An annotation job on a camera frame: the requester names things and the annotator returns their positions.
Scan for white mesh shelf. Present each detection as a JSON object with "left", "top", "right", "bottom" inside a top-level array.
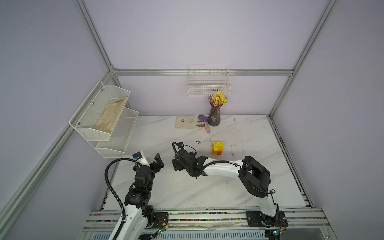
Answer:
[
  {"left": 69, "top": 82, "right": 130, "bottom": 142},
  {"left": 95, "top": 108, "right": 139, "bottom": 159}
]

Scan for yellow artificial flowers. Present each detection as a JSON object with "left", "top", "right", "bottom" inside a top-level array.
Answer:
[{"left": 209, "top": 92, "right": 227, "bottom": 107}]

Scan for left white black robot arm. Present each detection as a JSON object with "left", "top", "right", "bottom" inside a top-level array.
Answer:
[{"left": 104, "top": 152, "right": 165, "bottom": 240}]

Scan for purple glass vase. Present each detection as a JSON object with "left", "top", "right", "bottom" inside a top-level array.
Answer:
[{"left": 208, "top": 101, "right": 221, "bottom": 127}]

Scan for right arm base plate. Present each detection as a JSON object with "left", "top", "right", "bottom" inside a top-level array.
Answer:
[{"left": 246, "top": 210, "right": 288, "bottom": 228}]

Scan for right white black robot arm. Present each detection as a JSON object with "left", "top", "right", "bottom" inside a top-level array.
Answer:
[{"left": 172, "top": 148, "right": 279, "bottom": 225}]

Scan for white wire wall basket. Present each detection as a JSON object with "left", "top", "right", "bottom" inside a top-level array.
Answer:
[{"left": 187, "top": 65, "right": 232, "bottom": 97}]

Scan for aluminium front rail frame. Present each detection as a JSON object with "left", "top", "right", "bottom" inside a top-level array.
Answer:
[{"left": 78, "top": 208, "right": 338, "bottom": 240}]

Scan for lower white mesh shelf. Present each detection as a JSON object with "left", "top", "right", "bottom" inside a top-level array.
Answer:
[{"left": 95, "top": 108, "right": 139, "bottom": 159}]

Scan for purple pink toy knife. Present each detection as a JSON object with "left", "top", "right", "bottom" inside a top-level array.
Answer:
[{"left": 198, "top": 115, "right": 211, "bottom": 133}]

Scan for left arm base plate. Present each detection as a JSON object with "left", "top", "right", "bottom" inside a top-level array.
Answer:
[{"left": 149, "top": 212, "right": 169, "bottom": 229}]

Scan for upper white mesh shelf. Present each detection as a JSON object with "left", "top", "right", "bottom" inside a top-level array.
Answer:
[{"left": 69, "top": 82, "right": 130, "bottom": 142}]

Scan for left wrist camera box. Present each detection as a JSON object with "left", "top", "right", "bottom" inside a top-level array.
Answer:
[{"left": 133, "top": 151, "right": 150, "bottom": 167}]

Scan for beige cloth in shelf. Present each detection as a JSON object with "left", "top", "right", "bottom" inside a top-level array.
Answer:
[{"left": 94, "top": 97, "right": 128, "bottom": 134}]

